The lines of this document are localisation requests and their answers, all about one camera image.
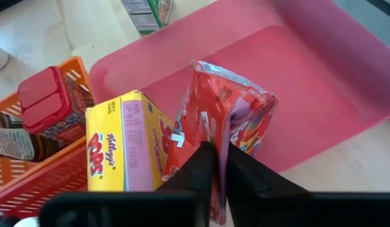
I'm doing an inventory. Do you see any red plastic basket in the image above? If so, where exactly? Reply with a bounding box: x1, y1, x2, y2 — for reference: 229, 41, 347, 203
0, 143, 90, 220

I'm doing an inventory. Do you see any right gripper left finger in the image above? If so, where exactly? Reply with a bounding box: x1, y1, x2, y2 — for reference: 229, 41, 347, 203
156, 141, 219, 227

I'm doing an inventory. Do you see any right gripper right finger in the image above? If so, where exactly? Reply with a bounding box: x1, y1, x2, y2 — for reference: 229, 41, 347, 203
226, 143, 312, 227

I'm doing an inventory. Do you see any red Froot Loops cereal box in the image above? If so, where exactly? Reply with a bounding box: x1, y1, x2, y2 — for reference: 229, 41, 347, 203
163, 60, 280, 226

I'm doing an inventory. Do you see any red lidded spice container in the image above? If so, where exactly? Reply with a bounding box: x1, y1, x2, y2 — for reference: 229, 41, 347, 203
18, 66, 95, 144

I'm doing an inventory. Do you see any green Apple Jacks cereal box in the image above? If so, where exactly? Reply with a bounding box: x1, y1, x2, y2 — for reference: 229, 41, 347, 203
120, 0, 175, 35

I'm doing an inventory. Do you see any yellow Corn Pops cereal box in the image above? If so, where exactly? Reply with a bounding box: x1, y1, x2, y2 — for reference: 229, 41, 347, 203
84, 90, 175, 192

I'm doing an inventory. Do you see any orange plastic basket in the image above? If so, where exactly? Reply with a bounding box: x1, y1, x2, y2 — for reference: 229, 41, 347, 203
0, 55, 95, 193

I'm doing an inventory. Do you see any pink plastic tray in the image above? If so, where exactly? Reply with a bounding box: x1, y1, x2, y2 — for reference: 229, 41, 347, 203
89, 0, 390, 173

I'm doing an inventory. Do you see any brown orange snack bag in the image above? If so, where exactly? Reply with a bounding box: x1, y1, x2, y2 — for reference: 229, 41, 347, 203
0, 110, 62, 163

